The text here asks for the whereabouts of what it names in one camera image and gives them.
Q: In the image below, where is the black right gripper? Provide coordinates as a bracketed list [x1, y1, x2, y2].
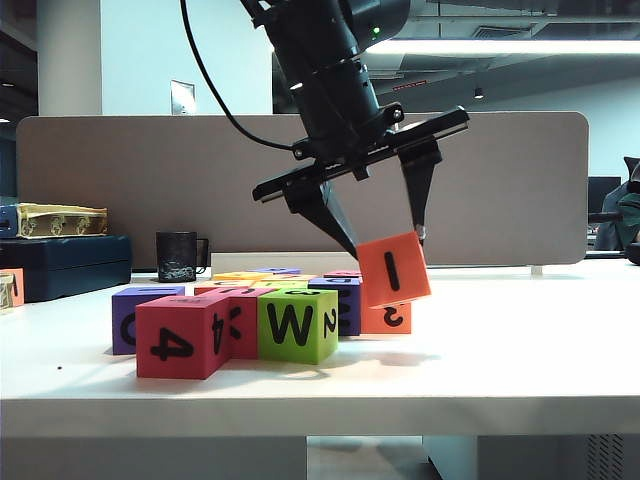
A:
[252, 102, 471, 259]

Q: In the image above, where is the orange foam block I 2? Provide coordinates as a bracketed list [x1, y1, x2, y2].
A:
[356, 230, 432, 310]

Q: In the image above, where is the green foam block W O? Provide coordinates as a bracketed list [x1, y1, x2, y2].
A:
[258, 288, 340, 366]

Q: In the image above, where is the pink foam block 4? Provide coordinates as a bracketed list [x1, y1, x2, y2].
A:
[135, 294, 232, 380]

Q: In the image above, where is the purple foam block G 9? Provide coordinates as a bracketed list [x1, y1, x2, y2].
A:
[112, 285, 187, 355]

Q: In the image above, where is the purple foam block D W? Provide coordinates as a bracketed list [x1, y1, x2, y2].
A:
[308, 277, 363, 337]

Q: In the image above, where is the orange foam block 3 Y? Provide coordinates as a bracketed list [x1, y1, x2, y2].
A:
[360, 299, 414, 335]

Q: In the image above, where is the yellow foam block E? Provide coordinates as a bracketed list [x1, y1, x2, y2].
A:
[212, 272, 269, 283]

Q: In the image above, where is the orange foam block C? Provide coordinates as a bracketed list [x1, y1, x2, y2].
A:
[193, 284, 261, 297]

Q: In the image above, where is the black mug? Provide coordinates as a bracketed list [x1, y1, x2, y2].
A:
[155, 230, 210, 282]

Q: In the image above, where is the brown desk partition screen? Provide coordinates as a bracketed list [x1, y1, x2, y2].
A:
[16, 110, 590, 269]

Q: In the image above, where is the black computer monitor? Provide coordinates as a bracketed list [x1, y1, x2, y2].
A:
[587, 176, 623, 229]

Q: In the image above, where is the seated person dark jacket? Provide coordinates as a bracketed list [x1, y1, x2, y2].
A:
[594, 155, 640, 266]

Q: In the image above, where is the yellow patterned box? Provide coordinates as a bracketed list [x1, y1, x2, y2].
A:
[16, 202, 109, 239]

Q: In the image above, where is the navy blue case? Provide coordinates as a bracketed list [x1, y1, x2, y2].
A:
[0, 234, 134, 304]

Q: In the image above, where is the orange foam number block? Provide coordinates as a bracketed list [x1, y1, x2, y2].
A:
[0, 268, 25, 309]

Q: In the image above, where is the blue box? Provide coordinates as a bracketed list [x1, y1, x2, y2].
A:
[0, 204, 21, 239]

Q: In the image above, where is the cream patterned block tray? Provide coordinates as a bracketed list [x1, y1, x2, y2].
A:
[0, 273, 16, 317]

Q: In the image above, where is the paper wall sign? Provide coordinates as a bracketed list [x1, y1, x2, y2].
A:
[169, 79, 196, 117]

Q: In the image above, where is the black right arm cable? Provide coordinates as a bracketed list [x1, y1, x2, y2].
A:
[179, 0, 304, 151]

